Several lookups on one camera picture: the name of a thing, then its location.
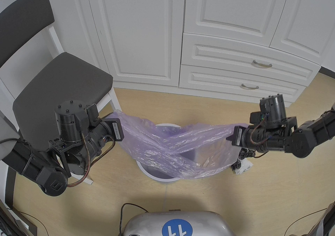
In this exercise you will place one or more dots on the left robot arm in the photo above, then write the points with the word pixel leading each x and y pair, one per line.
pixel 70 125

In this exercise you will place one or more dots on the white wardrobe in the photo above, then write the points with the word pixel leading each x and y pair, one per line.
pixel 146 20

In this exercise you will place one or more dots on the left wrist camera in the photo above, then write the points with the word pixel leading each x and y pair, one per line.
pixel 93 112

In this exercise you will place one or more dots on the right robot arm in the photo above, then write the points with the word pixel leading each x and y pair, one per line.
pixel 303 140

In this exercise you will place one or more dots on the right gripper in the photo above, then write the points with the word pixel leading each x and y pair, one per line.
pixel 252 138

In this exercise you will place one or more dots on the white chair grey cushions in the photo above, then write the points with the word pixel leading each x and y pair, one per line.
pixel 65 80

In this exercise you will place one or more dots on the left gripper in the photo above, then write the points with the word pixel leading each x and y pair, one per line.
pixel 104 132

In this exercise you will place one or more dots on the black plastic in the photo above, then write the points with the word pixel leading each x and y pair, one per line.
pixel 242 155

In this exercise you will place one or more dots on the purple plastic bag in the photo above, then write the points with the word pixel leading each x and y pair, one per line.
pixel 162 146

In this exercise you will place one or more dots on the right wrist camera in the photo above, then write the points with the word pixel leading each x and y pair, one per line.
pixel 256 118

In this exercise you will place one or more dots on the white trash bin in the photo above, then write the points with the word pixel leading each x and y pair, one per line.
pixel 157 176

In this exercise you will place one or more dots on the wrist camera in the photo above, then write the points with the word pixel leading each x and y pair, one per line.
pixel 93 112
pixel 256 118

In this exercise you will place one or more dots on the white printed wrapper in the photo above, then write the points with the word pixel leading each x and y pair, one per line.
pixel 246 168

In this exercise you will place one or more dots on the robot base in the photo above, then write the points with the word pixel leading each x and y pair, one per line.
pixel 157 225

